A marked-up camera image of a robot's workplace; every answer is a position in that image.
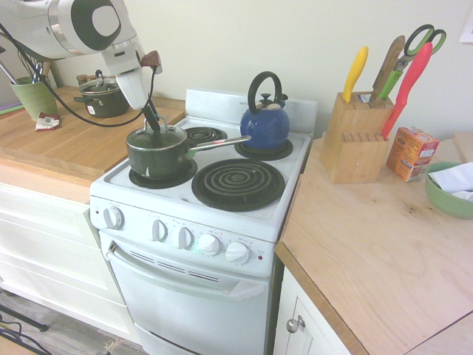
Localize red handled knife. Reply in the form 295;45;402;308
381;41;434;141

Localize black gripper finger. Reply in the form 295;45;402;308
141;104;159;134
149;104;164;133

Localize blue kettle with black handle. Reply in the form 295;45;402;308
239;70;291;150

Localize glass stock pot lid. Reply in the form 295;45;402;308
77;70;121;94

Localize red and white packet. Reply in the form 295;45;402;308
35;112;61;133

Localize green and black scissors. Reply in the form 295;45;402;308
392;23;448;72

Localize green ribbed utensil holder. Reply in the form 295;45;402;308
8;75;61;122

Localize white cabinet under butcher block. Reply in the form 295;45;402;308
0;180;142;345

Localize white crumpled paper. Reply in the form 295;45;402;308
428;161;473;203

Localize large white stove knob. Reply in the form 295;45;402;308
103;206;126;231

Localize green bowl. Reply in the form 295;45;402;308
424;160;473;220

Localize black burner under saucepan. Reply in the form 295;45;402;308
128;158;199;190

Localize black kitchen utensils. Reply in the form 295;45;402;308
0;51;53;85

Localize black stock pot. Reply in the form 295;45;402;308
72;70;131;120

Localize round metal cabinet knob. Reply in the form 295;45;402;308
285;314;307;334

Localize orange baking soda box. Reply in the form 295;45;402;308
385;126;441;183

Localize green handled knife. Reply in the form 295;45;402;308
378;61;404;101

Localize black burner under kettle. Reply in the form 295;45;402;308
234;138;294;162

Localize small black coil burner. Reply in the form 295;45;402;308
182;126;228;146

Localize wooden butcher block board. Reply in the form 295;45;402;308
0;84;186;175

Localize wooden handled knife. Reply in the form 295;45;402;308
370;35;406;103

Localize yellow handled knife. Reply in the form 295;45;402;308
341;45;370;104

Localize white cabinet with metal knob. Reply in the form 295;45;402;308
272;265;356;355

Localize wooden knife block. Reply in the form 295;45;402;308
320;91;395;185

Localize dark saucepan with steel handle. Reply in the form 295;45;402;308
126;125;253;180

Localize large black coil burner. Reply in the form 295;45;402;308
191;158;287;213

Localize glass saucepan lid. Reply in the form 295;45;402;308
126;115;188;151

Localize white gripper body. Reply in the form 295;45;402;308
115;66;154;112

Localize white electric stove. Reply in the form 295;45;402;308
89;88;319;355

